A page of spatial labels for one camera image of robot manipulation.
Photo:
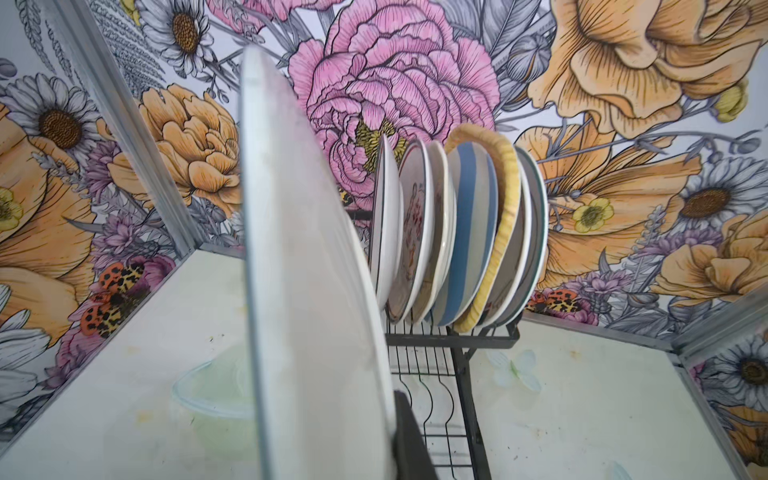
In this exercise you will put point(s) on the white plate with chinese characters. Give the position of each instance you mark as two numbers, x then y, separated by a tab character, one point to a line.
538	241

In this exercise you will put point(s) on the orange sunburst plate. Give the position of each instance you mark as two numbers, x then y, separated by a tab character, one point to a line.
385	236
324	400

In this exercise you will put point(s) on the white plate green red rim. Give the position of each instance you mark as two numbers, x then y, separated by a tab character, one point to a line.
512	268

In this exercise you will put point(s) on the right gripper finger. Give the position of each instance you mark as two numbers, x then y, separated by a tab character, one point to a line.
412	458

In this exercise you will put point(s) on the pale glass plate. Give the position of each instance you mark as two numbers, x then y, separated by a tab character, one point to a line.
444	232

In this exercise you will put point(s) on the blue white striped plate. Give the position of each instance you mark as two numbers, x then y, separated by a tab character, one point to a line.
476	187

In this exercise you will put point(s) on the yellow woven square plate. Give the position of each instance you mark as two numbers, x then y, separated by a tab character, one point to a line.
506	167

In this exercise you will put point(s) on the black wire dish rack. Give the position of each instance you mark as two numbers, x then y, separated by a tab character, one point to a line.
431	365

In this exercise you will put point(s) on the white plate red ring pattern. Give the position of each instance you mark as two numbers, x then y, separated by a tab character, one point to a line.
417	185

